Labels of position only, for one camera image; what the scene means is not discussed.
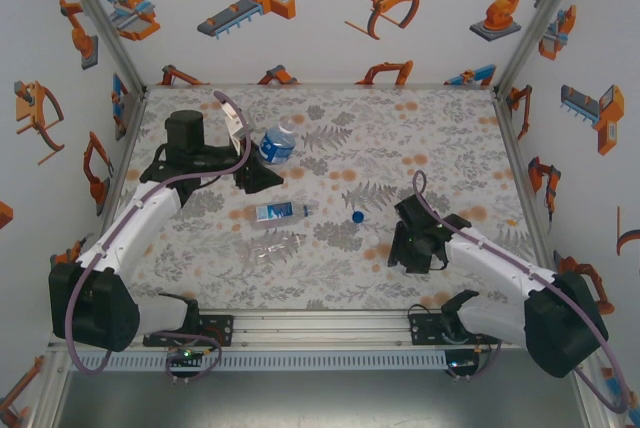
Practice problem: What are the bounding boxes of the wide blue-label water bottle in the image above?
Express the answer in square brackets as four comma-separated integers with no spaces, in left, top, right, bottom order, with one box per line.
[258,116,299,167]

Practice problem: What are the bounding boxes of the slim blue-label water bottle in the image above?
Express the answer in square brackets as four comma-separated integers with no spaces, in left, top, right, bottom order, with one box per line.
[253,200,321,230]

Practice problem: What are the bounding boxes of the clear unlabelled ribbed bottle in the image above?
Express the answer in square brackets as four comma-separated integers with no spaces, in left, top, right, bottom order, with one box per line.
[238,231,307,265]

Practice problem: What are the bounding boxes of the small green-lit circuit board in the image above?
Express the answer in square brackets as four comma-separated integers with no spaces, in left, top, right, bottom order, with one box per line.
[166,346,207,364]
[446,356,482,372]

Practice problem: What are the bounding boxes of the floral print tablecloth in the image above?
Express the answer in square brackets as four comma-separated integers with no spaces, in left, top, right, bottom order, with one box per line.
[102,85,556,312]

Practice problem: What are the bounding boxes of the thin aluminium table rail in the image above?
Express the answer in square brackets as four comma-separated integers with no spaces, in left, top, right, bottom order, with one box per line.
[493,89,557,270]
[94,87,150,249]
[143,80,499,92]

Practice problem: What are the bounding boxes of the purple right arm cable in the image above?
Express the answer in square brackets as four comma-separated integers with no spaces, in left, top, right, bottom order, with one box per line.
[412,169,632,415]

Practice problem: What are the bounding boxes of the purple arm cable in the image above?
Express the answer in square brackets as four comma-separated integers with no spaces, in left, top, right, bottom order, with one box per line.
[412,169,632,415]
[63,90,251,375]

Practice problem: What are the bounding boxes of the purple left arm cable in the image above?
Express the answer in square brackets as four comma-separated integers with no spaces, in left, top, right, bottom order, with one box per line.
[63,90,251,375]

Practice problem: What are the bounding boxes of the wide aluminium slotted rail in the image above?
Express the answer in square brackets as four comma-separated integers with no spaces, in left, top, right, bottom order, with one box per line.
[142,308,504,350]

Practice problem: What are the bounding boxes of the purple cable loop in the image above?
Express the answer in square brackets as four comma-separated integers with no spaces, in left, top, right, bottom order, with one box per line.
[164,330,224,387]
[447,337,503,384]

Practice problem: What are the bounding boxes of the slotted grey cable duct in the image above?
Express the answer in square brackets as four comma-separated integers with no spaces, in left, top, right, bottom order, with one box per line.
[69,350,449,373]

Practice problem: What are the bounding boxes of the aluminium frame post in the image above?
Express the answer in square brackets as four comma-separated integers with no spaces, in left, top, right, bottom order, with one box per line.
[569,362,619,428]
[52,0,150,94]
[27,347,71,428]
[493,0,595,95]

